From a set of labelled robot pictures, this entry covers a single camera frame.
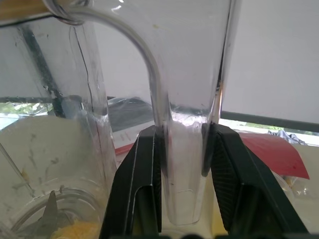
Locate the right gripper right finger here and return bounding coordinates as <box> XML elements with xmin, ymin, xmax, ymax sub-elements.
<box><xmin>200</xmin><ymin>122</ymin><xmax>310</xmax><ymax>239</ymax></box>

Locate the clear blender jar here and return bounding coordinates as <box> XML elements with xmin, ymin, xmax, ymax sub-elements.
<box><xmin>0</xmin><ymin>0</ymin><xmax>240</xmax><ymax>239</ymax></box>

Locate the glass bowl with orange segments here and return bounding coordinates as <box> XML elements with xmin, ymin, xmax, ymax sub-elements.
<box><xmin>276</xmin><ymin>171</ymin><xmax>319</xmax><ymax>202</ymax></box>

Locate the orange segment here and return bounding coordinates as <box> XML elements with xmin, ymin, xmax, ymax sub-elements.
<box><xmin>51</xmin><ymin>220</ymin><xmax>102</xmax><ymax>239</ymax></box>

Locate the dark crumpled cloth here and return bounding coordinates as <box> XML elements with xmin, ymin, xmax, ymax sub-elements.
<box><xmin>267</xmin><ymin>128</ymin><xmax>307</xmax><ymax>145</ymax></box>

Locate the gray folded cloth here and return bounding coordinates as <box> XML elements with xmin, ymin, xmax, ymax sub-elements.
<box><xmin>106</xmin><ymin>96</ymin><xmax>154</xmax><ymax>134</ymax></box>

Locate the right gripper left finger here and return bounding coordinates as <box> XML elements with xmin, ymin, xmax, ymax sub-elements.
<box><xmin>99</xmin><ymin>124</ymin><xmax>163</xmax><ymax>239</ymax></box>

